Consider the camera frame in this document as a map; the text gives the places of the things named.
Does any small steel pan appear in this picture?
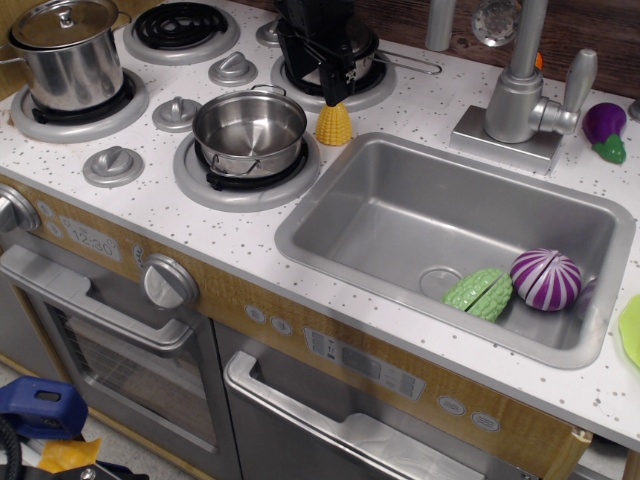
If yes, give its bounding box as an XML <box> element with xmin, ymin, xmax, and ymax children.
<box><xmin>192</xmin><ymin>87</ymin><xmax>307</xmax><ymax>178</ymax></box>

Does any grey stove knob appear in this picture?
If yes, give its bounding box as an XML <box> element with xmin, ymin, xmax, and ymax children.
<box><xmin>82</xmin><ymin>146</ymin><xmax>144</xmax><ymax>188</ymax></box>
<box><xmin>255</xmin><ymin>17</ymin><xmax>280</xmax><ymax>48</ymax></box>
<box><xmin>152</xmin><ymin>96</ymin><xmax>201</xmax><ymax>133</ymax></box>
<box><xmin>208</xmin><ymin>51</ymin><xmax>258</xmax><ymax>87</ymax></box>

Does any purple striped toy onion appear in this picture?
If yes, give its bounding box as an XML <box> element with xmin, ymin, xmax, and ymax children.
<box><xmin>510</xmin><ymin>248</ymin><xmax>582</xmax><ymax>312</ymax></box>

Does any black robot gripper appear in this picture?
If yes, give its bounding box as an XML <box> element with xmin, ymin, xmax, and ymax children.
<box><xmin>274</xmin><ymin>0</ymin><xmax>356</xmax><ymax>106</ymax></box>

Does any grey faucet post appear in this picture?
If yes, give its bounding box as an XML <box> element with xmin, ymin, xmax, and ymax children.
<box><xmin>425</xmin><ymin>0</ymin><xmax>456</xmax><ymax>52</ymax></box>

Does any purple toy eggplant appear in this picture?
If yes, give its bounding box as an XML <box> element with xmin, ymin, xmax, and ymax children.
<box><xmin>582</xmin><ymin>102</ymin><xmax>626</xmax><ymax>164</ymax></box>

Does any silver toy faucet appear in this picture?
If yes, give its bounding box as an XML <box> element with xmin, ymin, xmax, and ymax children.
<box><xmin>450</xmin><ymin>1</ymin><xmax>598</xmax><ymax>174</ymax></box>

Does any yellow toy corn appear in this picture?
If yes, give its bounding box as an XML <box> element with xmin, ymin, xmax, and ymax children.
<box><xmin>315</xmin><ymin>103</ymin><xmax>352</xmax><ymax>146</ymax></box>

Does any tall steel pot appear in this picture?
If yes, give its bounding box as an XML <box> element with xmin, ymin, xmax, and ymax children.
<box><xmin>8</xmin><ymin>26</ymin><xmax>124</xmax><ymax>112</ymax></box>

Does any grey stove knob centre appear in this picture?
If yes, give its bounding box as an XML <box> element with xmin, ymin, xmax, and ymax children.
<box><xmin>208</xmin><ymin>51</ymin><xmax>258</xmax><ymax>87</ymax></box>

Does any steel pot lid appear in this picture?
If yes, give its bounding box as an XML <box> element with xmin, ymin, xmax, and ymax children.
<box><xmin>9</xmin><ymin>0</ymin><xmax>120</xmax><ymax>49</ymax></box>

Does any oven door with handle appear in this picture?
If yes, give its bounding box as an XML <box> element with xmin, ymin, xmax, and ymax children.
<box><xmin>1</xmin><ymin>245</ymin><xmax>241</xmax><ymax>479</ymax></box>

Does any grey stove knob middle left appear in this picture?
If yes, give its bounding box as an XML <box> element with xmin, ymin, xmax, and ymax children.
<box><xmin>152</xmin><ymin>96</ymin><xmax>201</xmax><ymax>133</ymax></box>

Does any grey stove knob back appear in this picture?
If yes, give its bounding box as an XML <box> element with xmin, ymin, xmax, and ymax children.
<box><xmin>255</xmin><ymin>17</ymin><xmax>280</xmax><ymax>48</ymax></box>

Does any silver oven dial left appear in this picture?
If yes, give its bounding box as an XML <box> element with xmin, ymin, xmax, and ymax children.
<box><xmin>0</xmin><ymin>184</ymin><xmax>41</xmax><ymax>233</ymax></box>

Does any green plastic plate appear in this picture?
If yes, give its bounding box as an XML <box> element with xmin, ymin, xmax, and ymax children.
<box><xmin>618</xmin><ymin>295</ymin><xmax>640</xmax><ymax>366</ymax></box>

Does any silver oven dial right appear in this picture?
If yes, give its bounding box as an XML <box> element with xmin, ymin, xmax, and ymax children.
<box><xmin>141</xmin><ymin>253</ymin><xmax>199</xmax><ymax>309</ymax></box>

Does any silver oven dial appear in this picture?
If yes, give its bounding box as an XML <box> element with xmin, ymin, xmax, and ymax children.
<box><xmin>0</xmin><ymin>184</ymin><xmax>41</xmax><ymax>233</ymax></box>
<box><xmin>141</xmin><ymin>253</ymin><xmax>199</xmax><ymax>309</ymax></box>

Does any green toy bitter gourd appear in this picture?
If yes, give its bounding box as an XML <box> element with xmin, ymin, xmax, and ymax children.
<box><xmin>441</xmin><ymin>268</ymin><xmax>513</xmax><ymax>323</ymax></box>

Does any back left burner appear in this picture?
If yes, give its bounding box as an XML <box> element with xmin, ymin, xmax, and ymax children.
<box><xmin>123</xmin><ymin>1</ymin><xmax>240</xmax><ymax>66</ymax></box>

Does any dishwasher door with handle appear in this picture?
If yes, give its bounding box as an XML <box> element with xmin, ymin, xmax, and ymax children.
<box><xmin>215</xmin><ymin>317</ymin><xmax>590</xmax><ymax>479</ymax></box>

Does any steel saucepan with handle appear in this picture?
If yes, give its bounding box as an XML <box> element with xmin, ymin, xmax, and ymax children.
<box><xmin>299</xmin><ymin>27</ymin><xmax>444</xmax><ymax>84</ymax></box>

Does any front right burner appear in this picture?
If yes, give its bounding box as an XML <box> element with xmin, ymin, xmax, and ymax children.
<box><xmin>173</xmin><ymin>133</ymin><xmax>321</xmax><ymax>213</ymax></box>

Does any burner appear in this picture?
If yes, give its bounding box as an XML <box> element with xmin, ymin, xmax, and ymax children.
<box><xmin>173</xmin><ymin>133</ymin><xmax>321</xmax><ymax>213</ymax></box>
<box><xmin>270</xmin><ymin>52</ymin><xmax>397</xmax><ymax>113</ymax></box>
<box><xmin>9</xmin><ymin>69</ymin><xmax>149</xmax><ymax>144</ymax></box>
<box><xmin>123</xmin><ymin>1</ymin><xmax>240</xmax><ymax>66</ymax></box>

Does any yellow tape piece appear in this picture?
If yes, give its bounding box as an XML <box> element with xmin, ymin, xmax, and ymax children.
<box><xmin>37</xmin><ymin>438</ymin><xmax>102</xmax><ymax>473</ymax></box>

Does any grey toy sink basin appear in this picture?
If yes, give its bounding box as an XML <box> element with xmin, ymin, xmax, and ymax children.
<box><xmin>275</xmin><ymin>133</ymin><xmax>636</xmax><ymax>369</ymax></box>

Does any back right burner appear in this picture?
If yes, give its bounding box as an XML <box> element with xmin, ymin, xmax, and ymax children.
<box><xmin>270</xmin><ymin>52</ymin><xmax>397</xmax><ymax>113</ymax></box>

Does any front left burner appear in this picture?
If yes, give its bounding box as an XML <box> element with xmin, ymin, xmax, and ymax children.
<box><xmin>9</xmin><ymin>69</ymin><xmax>149</xmax><ymax>144</ymax></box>

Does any clear crystal faucet knob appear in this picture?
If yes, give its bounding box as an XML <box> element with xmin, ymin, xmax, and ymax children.
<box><xmin>472</xmin><ymin>0</ymin><xmax>521</xmax><ymax>47</ymax></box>

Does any grey stove knob front left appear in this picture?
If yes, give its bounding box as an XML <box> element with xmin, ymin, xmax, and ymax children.
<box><xmin>82</xmin><ymin>146</ymin><xmax>144</xmax><ymax>188</ymax></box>

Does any oven clock display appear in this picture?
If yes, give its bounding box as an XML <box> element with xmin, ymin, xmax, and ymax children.
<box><xmin>60</xmin><ymin>216</ymin><xmax>122</xmax><ymax>262</ymax></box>

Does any blue clamp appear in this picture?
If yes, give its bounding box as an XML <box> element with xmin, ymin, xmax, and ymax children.
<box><xmin>1</xmin><ymin>376</ymin><xmax>88</xmax><ymax>440</ymax></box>

